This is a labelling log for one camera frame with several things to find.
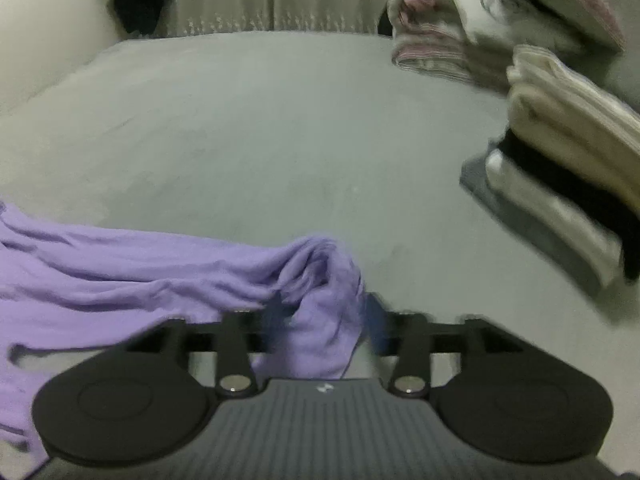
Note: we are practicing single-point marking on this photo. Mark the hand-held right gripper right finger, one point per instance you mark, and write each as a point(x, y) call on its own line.
point(377, 325)

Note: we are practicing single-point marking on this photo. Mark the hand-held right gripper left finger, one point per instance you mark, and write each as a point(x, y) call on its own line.
point(232, 345)

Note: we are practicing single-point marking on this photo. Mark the purple garment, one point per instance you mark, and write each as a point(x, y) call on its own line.
point(125, 280)

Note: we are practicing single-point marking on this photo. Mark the grey folded garment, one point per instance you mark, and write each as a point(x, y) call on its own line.
point(510, 215)

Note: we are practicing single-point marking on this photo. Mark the white folded garment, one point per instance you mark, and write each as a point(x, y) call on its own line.
point(550, 210)

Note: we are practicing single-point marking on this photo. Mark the grey bed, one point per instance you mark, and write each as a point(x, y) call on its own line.
point(250, 135)

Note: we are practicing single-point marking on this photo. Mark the folded floral quilt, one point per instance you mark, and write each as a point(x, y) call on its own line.
point(430, 25)

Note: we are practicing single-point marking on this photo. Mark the large grey covered pillow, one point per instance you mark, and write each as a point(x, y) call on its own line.
point(620, 75)

